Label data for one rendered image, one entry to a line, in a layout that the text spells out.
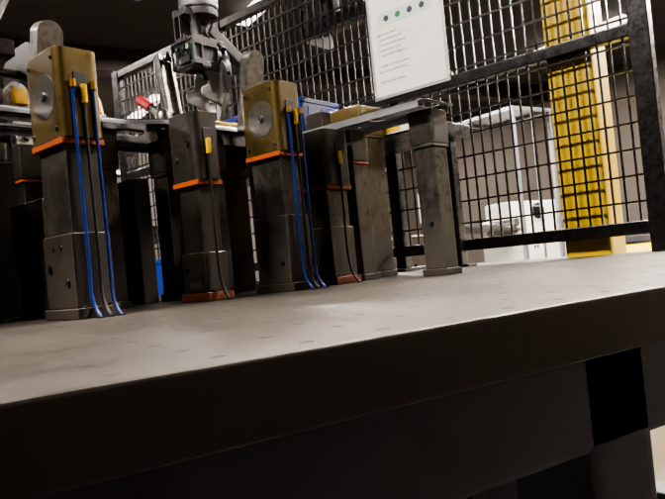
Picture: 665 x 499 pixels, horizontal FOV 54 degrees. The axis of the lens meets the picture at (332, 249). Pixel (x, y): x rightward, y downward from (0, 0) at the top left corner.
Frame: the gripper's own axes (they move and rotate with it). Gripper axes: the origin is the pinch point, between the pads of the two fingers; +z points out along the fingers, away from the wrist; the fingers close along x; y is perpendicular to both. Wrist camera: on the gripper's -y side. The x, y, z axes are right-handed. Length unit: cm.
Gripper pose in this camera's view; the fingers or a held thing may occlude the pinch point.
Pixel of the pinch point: (218, 116)
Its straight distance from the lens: 133.7
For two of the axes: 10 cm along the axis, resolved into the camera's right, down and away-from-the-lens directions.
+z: 1.0, 9.9, -0.1
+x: 7.5, -0.9, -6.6
